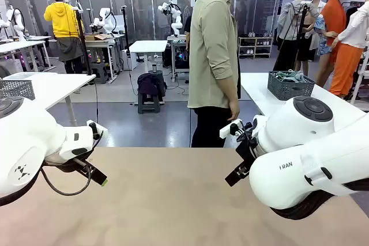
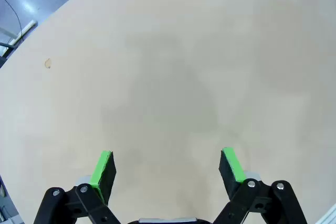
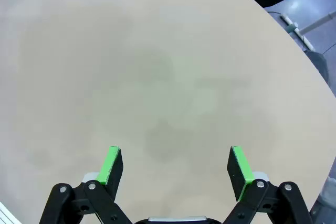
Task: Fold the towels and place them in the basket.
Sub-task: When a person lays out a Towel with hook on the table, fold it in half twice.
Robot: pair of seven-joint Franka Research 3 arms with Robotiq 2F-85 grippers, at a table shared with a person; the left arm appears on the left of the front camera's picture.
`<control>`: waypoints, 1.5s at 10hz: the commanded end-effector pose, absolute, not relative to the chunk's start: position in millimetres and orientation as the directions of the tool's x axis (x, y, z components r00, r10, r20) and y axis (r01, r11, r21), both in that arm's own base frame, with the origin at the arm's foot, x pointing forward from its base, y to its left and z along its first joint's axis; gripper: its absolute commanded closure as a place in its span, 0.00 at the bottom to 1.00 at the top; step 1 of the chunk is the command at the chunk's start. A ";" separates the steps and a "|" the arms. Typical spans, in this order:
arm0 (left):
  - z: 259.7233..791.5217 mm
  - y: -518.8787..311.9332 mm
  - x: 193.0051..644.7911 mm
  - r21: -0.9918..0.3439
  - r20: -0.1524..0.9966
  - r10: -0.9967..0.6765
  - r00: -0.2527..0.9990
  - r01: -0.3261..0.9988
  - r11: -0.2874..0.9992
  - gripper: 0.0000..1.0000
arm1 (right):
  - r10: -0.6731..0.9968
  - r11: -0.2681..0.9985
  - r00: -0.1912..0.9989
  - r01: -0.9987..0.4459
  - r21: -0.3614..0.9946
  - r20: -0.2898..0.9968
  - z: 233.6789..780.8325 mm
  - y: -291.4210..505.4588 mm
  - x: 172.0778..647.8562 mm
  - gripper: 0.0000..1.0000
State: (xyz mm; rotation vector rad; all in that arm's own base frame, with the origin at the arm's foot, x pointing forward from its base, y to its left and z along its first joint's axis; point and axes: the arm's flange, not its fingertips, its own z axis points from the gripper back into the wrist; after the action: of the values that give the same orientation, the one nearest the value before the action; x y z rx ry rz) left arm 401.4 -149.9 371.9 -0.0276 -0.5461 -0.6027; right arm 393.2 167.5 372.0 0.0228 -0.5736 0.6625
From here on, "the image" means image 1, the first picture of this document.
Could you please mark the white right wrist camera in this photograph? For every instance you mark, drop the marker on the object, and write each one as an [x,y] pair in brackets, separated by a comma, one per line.
[227,130]

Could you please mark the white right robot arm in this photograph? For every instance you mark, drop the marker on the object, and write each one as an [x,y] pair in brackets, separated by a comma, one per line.
[288,177]

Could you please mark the wooden shoe shelf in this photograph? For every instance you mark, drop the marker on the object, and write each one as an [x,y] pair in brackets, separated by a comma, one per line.
[255,47]

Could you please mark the small white desk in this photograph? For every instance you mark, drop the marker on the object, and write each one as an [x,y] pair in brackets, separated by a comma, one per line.
[150,45]

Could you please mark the person right hand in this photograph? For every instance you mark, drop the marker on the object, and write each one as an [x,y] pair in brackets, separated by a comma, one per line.
[235,110]

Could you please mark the gray step stool with bag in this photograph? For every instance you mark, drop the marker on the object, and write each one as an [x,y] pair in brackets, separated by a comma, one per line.
[148,105]

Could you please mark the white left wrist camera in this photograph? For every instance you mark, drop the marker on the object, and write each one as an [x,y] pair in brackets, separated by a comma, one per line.
[101,132]

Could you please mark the gray plastic basket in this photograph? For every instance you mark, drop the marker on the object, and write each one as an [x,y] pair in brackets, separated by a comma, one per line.
[288,90]

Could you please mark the workstation table with computer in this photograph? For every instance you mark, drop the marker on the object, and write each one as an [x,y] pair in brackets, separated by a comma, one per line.
[180,56]

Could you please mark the person in yellow hoodie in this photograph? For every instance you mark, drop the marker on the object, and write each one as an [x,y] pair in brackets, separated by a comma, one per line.
[62,18]

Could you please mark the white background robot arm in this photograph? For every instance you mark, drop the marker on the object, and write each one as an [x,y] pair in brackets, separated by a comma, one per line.
[176,25]
[17,18]
[105,18]

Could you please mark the person in beige shirt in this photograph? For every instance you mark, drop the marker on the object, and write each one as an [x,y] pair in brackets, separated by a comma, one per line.
[210,41]

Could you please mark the black tripod pole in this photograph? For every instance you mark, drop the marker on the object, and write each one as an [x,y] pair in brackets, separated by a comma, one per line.
[82,44]
[125,27]

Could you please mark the gray perforated metal bin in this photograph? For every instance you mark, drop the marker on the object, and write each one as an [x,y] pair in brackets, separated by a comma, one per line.
[17,89]

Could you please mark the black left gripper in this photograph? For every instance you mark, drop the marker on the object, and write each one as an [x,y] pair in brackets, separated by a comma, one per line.
[69,165]

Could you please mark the mannequin in gray shirt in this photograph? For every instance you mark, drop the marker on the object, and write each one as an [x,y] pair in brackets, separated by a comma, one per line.
[294,18]

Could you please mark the long white workbench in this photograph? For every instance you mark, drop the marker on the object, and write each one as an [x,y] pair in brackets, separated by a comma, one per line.
[17,45]

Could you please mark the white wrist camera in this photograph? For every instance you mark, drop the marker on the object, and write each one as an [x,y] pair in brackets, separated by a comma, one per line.
[227,130]
[101,132]

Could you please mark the cardboard box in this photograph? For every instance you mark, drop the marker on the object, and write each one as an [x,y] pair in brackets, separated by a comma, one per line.
[95,38]

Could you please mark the person in black shirt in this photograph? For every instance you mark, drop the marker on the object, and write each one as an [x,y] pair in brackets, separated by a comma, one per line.
[187,31]

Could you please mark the person right forearm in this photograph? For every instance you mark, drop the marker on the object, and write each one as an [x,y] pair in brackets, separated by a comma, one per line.
[232,90]

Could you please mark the figure in blue floral dress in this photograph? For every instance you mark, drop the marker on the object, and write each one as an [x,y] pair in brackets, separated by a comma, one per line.
[323,34]

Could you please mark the white table with perforated bin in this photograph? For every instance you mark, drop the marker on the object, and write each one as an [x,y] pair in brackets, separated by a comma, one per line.
[57,84]

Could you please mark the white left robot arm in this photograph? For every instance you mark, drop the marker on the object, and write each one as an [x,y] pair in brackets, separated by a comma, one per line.
[26,142]

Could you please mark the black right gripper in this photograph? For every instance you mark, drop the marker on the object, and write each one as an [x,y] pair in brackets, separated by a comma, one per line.
[248,149]

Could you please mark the black bag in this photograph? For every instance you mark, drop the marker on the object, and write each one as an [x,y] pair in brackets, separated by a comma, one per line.
[148,84]

